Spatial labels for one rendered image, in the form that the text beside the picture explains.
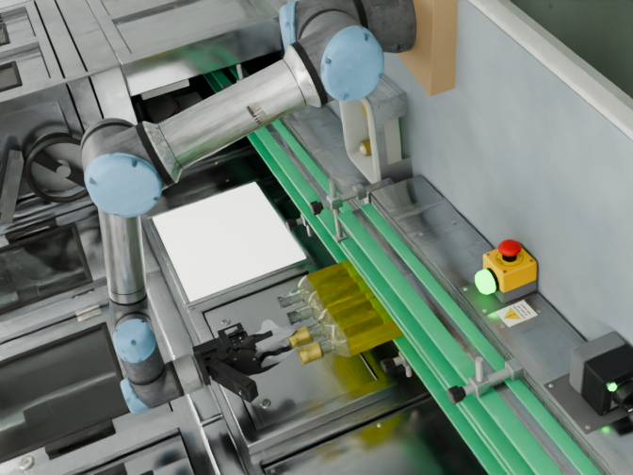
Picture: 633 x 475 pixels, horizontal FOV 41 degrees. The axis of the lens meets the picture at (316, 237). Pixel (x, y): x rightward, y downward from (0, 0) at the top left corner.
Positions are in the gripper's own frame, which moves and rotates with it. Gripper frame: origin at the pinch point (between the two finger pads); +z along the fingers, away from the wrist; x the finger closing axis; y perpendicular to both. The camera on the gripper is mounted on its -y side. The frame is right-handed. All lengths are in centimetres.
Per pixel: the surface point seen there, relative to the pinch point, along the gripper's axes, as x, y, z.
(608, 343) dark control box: -24, -49, 38
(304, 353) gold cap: -1.9, -6.6, 0.2
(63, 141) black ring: -8, 99, -31
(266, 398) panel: 12.3, -0.7, -8.7
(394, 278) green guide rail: -14.0, -8.4, 20.3
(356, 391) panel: 11.7, -9.1, 8.7
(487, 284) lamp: -20.4, -25.0, 30.9
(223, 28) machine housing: -23, 106, 23
